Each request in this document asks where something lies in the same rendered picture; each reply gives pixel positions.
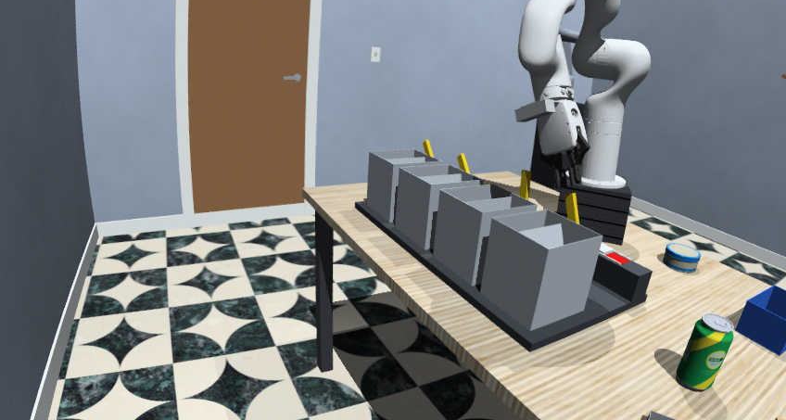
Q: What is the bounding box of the green and yellow drink can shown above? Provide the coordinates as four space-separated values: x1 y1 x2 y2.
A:
677 313 734 390

